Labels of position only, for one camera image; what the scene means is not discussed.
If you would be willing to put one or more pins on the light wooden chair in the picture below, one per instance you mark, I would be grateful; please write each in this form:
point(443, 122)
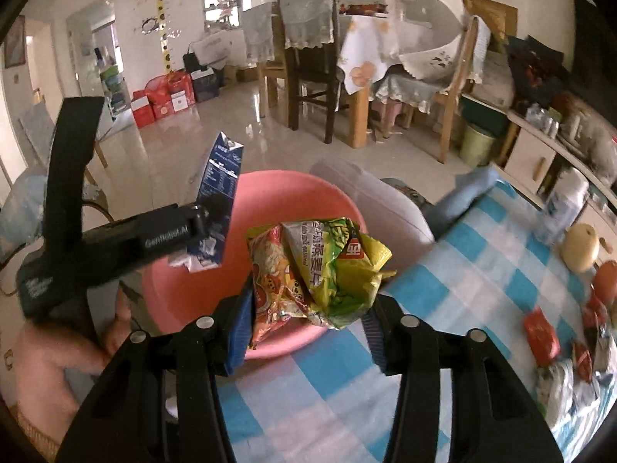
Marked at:
point(270, 87)
point(458, 91)

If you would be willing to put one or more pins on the grey lace chair cover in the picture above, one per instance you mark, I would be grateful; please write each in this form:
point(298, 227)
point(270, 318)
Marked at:
point(260, 33)
point(306, 14)

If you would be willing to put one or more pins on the blue rolled cloth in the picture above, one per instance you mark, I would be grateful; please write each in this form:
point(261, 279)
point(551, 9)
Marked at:
point(462, 193)

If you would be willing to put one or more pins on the orange print white tablecloth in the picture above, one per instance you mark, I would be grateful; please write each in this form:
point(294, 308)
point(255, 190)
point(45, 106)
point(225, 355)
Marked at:
point(361, 58)

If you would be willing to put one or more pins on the red gold-print packet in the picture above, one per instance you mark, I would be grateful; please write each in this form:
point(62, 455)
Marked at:
point(542, 337)

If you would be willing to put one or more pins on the person's left hand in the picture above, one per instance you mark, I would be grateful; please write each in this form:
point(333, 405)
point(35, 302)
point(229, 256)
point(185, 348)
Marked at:
point(58, 347)

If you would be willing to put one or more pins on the yellow green snack bag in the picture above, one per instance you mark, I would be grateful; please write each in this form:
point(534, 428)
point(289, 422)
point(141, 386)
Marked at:
point(337, 270)

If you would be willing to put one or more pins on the red gift box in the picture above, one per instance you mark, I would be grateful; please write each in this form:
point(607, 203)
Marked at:
point(182, 91)
point(161, 99)
point(142, 108)

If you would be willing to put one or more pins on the red apple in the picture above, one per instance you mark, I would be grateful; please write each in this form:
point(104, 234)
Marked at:
point(607, 282)

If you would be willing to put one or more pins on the white cushion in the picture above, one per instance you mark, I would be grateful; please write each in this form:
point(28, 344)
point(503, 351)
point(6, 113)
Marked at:
point(347, 188)

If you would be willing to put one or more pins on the green waste bin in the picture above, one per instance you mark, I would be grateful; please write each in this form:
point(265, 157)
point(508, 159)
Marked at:
point(477, 144)

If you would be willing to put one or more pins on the orange snack bag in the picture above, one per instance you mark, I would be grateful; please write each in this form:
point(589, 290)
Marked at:
point(270, 289)

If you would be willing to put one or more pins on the flat screen television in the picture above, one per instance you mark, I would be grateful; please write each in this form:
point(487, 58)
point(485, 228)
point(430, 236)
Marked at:
point(593, 48)

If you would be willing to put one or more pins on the blue checked tablecloth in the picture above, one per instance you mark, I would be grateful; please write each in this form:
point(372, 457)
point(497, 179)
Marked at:
point(458, 289)

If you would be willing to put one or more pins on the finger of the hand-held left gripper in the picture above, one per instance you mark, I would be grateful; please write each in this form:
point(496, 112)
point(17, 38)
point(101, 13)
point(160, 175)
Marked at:
point(212, 222)

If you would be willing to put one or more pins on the white television cabinet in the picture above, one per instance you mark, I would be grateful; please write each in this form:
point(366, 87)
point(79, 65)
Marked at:
point(530, 154)

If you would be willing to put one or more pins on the white sack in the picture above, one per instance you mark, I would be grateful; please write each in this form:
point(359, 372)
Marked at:
point(496, 82)

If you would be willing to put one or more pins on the large yellow pear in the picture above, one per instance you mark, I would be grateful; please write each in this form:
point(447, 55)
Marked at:
point(581, 248)

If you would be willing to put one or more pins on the glass display shelf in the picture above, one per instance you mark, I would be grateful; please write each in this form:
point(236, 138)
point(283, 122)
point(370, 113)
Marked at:
point(219, 9)

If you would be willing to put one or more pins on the dark blue box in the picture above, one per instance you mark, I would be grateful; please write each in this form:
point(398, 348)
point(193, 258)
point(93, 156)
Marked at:
point(205, 84)

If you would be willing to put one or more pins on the framed wall picture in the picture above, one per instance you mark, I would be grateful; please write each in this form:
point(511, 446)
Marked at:
point(14, 41)

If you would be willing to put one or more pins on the white blue barcode packet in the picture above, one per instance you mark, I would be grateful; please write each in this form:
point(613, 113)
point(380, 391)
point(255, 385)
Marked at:
point(554, 390)

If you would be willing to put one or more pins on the pink plastic basin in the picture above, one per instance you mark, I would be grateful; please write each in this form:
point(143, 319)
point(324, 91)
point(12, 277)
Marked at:
point(289, 193)

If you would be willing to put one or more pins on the cork board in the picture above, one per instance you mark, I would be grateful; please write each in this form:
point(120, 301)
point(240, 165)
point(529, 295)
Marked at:
point(491, 17)

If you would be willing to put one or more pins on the tall white plastic bottle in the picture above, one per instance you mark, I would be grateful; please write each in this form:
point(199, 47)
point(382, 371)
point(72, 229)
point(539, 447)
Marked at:
point(561, 207)

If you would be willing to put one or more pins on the green lace cloth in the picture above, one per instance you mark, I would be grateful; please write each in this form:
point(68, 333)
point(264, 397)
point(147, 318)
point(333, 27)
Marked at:
point(409, 91)

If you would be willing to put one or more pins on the giraffe height wall sticker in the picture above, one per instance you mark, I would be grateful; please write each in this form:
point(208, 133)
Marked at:
point(164, 9)

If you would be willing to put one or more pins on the dark wooden chair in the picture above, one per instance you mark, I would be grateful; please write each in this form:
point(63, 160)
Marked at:
point(308, 77)

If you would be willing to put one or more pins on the white mesh food cover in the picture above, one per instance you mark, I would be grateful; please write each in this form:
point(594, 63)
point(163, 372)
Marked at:
point(424, 14)

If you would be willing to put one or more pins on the light blue plastic bag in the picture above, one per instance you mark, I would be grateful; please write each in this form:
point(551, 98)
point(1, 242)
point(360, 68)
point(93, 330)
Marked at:
point(21, 207)

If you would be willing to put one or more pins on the red black snack wrapper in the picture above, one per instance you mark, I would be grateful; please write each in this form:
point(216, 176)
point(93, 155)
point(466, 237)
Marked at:
point(595, 313)

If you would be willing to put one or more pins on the pink stool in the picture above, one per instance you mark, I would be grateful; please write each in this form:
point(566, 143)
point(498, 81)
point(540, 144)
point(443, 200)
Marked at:
point(390, 118)

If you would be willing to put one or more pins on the red foil snack wrapper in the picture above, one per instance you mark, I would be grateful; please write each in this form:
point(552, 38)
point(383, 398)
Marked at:
point(582, 361)

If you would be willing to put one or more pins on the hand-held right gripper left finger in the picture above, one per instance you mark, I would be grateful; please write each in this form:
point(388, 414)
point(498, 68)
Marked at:
point(241, 333)

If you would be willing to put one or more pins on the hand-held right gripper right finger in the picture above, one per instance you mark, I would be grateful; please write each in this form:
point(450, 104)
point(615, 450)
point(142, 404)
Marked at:
point(373, 333)

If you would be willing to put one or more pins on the blue and white snack bag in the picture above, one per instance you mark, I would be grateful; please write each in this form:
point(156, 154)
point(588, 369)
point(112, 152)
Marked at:
point(219, 188)

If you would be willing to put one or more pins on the grey patterned cushion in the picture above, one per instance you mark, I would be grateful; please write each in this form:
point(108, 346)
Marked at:
point(409, 195)

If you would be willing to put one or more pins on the white blue flat packet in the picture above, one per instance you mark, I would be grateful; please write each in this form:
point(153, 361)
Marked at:
point(585, 400)

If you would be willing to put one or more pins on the dark flower bouquet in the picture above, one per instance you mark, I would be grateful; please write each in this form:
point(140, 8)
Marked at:
point(535, 67)

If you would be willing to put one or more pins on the person's left forearm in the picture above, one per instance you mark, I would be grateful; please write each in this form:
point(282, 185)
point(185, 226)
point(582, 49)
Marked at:
point(43, 395)

